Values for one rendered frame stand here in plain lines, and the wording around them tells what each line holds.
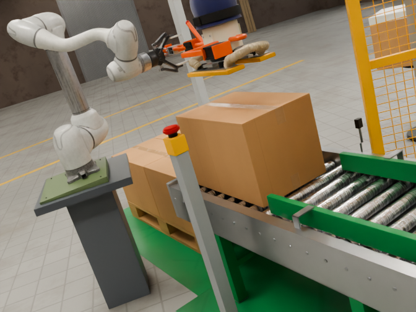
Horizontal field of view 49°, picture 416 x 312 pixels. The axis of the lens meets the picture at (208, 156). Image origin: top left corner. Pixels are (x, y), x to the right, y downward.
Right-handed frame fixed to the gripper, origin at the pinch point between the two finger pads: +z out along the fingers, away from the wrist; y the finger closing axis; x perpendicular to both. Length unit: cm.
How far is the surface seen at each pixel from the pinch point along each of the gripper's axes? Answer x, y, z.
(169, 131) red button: 48, 24, -45
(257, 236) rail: 63, 77, -28
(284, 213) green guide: 71, 69, -18
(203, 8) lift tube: 30.4, -16.0, -1.6
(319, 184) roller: 59, 74, 15
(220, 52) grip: 60, 1, -20
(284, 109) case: 55, 35, 9
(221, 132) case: 36, 38, -14
